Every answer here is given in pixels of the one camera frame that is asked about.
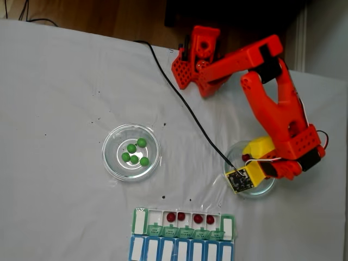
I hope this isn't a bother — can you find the white table cloth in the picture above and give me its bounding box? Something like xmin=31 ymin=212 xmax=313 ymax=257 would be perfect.
xmin=0 ymin=18 xmax=348 ymax=261

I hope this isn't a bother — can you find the black furniture piece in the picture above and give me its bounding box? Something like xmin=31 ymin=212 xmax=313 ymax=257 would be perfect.
xmin=164 ymin=0 xmax=308 ymax=72

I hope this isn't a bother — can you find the black camera cable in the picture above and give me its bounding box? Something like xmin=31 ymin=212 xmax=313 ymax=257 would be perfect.
xmin=134 ymin=40 xmax=243 ymax=175

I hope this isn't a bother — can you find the thin servo wire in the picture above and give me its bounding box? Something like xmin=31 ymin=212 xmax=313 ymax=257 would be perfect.
xmin=316 ymin=129 xmax=330 ymax=150

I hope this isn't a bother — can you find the weekly pill organizer box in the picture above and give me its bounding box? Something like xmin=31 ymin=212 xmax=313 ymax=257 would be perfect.
xmin=127 ymin=207 xmax=237 ymax=261

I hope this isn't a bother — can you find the clear glass bowl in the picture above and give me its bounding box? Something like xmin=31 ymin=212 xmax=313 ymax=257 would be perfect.
xmin=102 ymin=123 xmax=161 ymax=182
xmin=223 ymin=140 xmax=277 ymax=199

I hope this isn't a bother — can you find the black camera circuit board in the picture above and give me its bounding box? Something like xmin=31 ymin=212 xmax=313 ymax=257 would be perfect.
xmin=224 ymin=167 xmax=256 ymax=194

